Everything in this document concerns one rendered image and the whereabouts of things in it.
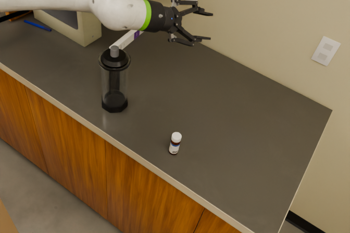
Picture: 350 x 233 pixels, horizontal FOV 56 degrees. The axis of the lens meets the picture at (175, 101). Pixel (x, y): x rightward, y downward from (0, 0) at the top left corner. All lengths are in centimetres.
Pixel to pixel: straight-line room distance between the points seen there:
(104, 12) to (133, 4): 8
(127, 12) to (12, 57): 73
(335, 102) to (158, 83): 76
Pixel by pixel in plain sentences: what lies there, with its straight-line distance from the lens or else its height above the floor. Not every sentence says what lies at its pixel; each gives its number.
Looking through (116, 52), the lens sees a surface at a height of 120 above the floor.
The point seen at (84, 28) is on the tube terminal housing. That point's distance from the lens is 149.
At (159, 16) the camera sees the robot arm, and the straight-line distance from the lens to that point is 99.
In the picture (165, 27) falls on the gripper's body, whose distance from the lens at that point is 103.
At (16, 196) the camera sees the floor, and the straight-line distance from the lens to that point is 221.
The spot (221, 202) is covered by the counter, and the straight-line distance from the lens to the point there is 111.
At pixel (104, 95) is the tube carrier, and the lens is 122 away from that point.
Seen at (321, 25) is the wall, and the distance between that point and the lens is 142.
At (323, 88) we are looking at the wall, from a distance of 155.
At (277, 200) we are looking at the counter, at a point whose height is 94.
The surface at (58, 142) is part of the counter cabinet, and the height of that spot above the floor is 57.
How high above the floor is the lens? 190
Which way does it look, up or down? 46 degrees down
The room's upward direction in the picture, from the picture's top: 11 degrees clockwise
